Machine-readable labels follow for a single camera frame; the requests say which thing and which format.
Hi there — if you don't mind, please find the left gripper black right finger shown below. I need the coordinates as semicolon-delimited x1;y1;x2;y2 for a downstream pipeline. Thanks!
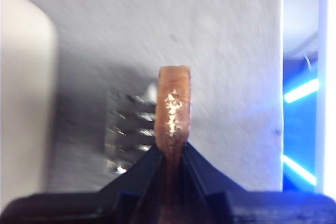
181;142;247;224

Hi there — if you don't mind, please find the cream steel two-slot toaster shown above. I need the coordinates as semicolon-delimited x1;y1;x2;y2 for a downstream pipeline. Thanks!
0;0;58;192

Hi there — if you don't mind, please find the steel bread rack blue top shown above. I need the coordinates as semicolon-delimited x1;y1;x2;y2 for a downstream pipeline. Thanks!
104;82;160;175

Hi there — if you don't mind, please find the seeded brown bread slice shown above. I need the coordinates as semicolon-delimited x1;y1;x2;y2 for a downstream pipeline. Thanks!
154;65;192;224

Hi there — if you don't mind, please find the white vertical post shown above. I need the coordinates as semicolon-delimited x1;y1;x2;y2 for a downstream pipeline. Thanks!
316;0;331;193

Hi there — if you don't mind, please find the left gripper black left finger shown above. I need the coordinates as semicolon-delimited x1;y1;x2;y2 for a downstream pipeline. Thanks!
99;146;164;224

